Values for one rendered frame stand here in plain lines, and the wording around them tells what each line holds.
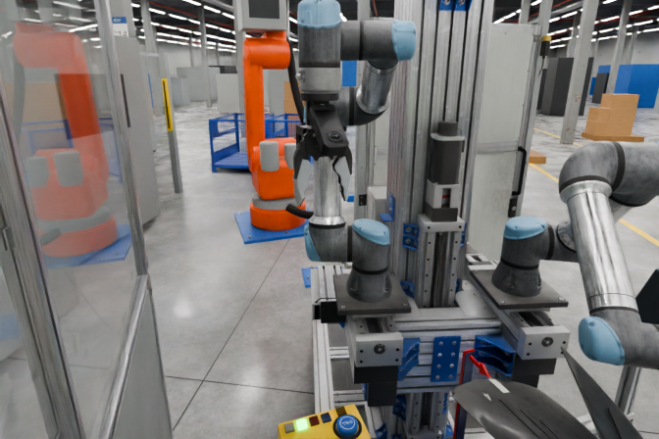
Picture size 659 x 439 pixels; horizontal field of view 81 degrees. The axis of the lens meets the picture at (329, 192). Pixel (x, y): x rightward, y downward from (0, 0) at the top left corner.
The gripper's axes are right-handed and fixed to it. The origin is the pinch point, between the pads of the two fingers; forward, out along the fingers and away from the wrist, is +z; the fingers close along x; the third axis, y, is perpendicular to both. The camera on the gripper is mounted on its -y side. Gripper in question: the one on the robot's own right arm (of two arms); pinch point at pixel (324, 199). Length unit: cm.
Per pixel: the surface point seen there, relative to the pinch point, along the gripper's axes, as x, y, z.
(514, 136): -166, 128, 14
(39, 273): 45.0, -8.0, 4.1
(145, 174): 88, 414, 88
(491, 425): -14.8, -33.7, 25.5
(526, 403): -24.3, -30.7, 27.3
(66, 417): 46, -9, 29
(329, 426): 3.1, -13.4, 40.8
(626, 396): -76, -15, 56
